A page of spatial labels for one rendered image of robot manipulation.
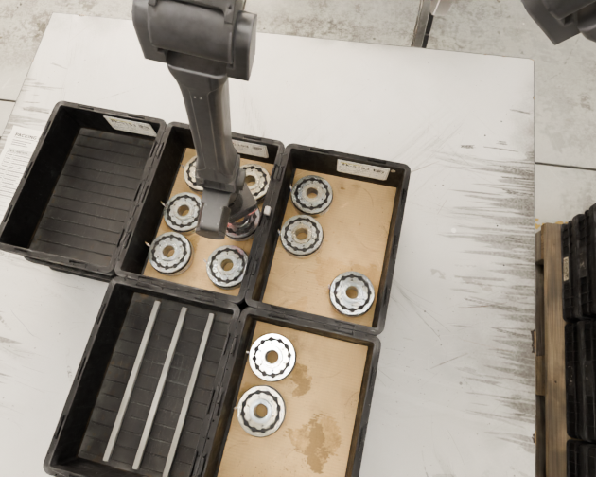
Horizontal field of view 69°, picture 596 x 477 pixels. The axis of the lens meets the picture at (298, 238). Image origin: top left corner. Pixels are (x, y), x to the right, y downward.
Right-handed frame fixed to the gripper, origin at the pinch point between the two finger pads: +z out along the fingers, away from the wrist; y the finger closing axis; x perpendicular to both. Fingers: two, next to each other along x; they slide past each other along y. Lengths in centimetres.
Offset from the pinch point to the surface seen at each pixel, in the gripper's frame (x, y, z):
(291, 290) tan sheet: -20.2, 2.4, 6.7
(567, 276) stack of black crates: -57, 96, 74
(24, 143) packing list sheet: 63, -46, 19
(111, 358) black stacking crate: -13.1, -41.4, 5.3
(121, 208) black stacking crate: 20.0, -25.0, 6.3
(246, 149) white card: 15.4, 10.0, 1.8
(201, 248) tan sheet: -0.1, -11.7, 6.5
